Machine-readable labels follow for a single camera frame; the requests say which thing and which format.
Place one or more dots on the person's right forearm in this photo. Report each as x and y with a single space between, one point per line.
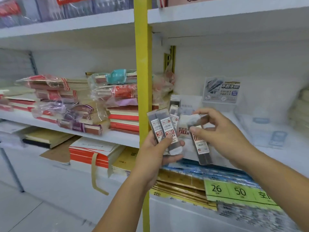
277 181

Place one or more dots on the white lead display box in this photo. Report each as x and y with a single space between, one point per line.
183 125

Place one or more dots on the yellow shelf post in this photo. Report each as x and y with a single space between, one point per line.
143 70

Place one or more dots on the red white striped pack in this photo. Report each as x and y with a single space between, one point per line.
160 1

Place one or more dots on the brown kraft folder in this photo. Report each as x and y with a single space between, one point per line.
60 152

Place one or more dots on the crumpled plastic-wrapped notebook pack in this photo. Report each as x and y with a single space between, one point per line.
160 84

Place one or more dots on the person's left hand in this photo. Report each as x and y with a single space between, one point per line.
149 161

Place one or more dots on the tan notebooks with black spine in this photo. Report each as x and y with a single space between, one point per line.
43 138

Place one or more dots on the person's right hand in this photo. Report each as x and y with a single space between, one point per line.
224 137

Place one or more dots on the yellow notebook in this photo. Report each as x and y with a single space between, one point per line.
125 159

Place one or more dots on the red white receipt book bundle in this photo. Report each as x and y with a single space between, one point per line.
84 154

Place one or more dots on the pink paper sheet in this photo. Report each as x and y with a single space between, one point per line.
125 103

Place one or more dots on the yellow slotted bracket rail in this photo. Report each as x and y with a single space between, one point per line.
169 57

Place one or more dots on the orange pink sign board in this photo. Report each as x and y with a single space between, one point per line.
176 1

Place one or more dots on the flat red white book stack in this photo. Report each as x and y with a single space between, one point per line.
17 101

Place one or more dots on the wrapped purple-band notebook stack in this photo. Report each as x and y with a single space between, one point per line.
84 128

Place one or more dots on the person's left forearm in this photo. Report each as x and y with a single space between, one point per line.
123 207

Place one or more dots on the wrapped red-band notebook pack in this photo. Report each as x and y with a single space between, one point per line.
123 90

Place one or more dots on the clear pen packs red label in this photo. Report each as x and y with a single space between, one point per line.
48 9

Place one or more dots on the stack of blue paper packs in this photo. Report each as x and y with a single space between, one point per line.
217 171

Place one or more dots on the wrapped teal-band notebook pack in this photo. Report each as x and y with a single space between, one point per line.
116 76

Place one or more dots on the stack of gold paper packs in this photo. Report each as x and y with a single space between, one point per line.
178 178

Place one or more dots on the grey metal rack leg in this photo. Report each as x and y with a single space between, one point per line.
12 170

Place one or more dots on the red-spine notebook stack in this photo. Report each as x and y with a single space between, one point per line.
123 117

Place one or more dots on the wrapped red-band notebook stack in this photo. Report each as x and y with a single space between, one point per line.
48 83

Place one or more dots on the beige notebook stack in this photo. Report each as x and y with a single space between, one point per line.
301 111

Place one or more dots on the clear box with blue label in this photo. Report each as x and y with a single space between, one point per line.
277 138

